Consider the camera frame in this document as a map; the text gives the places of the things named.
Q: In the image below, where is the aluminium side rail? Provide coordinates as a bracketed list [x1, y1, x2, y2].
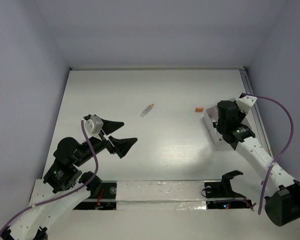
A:
[239, 67, 274, 158]

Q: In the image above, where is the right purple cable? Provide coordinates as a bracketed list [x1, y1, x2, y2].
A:
[242, 93, 295, 215]

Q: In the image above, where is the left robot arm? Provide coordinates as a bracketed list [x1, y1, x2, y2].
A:
[0, 114, 138, 240]

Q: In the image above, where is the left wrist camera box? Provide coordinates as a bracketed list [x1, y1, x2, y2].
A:
[83, 114, 104, 137]

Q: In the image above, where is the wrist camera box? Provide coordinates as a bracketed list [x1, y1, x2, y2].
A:
[83, 114, 104, 137]
[236, 93, 258, 115]

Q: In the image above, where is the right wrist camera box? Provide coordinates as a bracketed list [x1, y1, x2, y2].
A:
[236, 93, 258, 115]

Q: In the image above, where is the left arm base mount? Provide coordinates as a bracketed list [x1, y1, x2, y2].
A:
[74, 181, 117, 211]

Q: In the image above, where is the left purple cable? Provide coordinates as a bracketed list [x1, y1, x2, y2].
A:
[0, 118, 99, 240]

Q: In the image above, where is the orange eraser piece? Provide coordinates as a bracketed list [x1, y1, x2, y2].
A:
[195, 107, 204, 112]

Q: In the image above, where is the white divided organizer box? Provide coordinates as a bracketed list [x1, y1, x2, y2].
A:
[203, 98, 238, 150]

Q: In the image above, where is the purple cable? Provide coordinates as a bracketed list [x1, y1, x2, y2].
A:
[0, 118, 99, 240]
[242, 93, 295, 215]

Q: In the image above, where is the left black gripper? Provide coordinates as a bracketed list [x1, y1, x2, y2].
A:
[75, 118, 138, 165]

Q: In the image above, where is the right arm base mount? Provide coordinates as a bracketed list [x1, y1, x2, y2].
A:
[200, 170, 254, 210]

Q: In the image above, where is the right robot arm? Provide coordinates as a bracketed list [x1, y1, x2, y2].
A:
[207, 96, 300, 227]

